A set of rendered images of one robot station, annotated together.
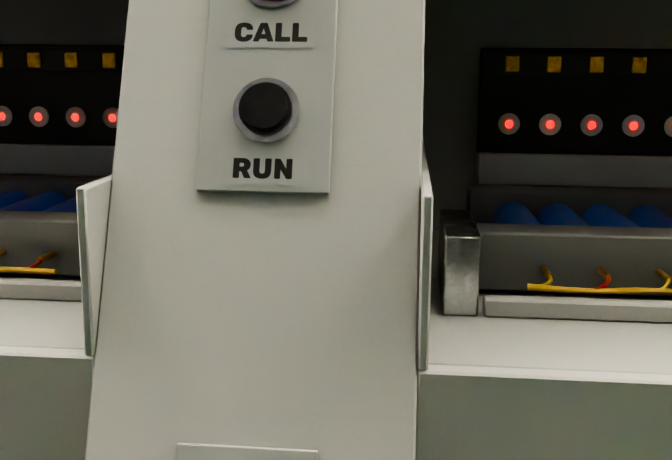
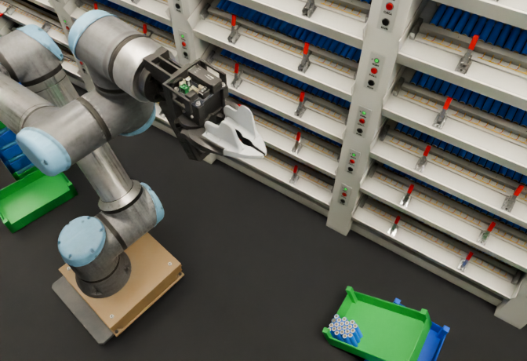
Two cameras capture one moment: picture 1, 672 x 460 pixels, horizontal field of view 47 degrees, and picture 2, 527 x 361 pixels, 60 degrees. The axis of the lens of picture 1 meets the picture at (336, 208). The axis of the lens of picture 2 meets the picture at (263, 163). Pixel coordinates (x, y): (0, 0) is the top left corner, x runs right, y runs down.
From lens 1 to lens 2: 1.37 m
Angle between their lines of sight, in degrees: 66
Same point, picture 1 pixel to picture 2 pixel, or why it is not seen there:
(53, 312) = (340, 126)
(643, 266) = (404, 140)
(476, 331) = (379, 145)
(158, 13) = (350, 118)
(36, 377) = (338, 138)
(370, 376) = (365, 150)
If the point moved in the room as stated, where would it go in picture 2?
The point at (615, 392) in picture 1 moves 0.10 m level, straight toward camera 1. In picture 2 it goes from (385, 159) to (365, 176)
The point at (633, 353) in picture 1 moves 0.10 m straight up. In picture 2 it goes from (390, 154) to (398, 133)
